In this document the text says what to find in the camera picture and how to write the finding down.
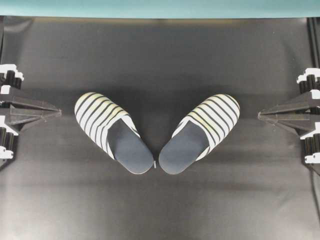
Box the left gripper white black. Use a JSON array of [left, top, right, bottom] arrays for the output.
[[0, 63, 62, 167]]

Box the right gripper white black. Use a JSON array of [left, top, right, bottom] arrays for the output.
[[257, 66, 320, 165]]

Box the striped slipper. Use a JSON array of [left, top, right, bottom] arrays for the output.
[[158, 94, 240, 175], [74, 92, 154, 175]]

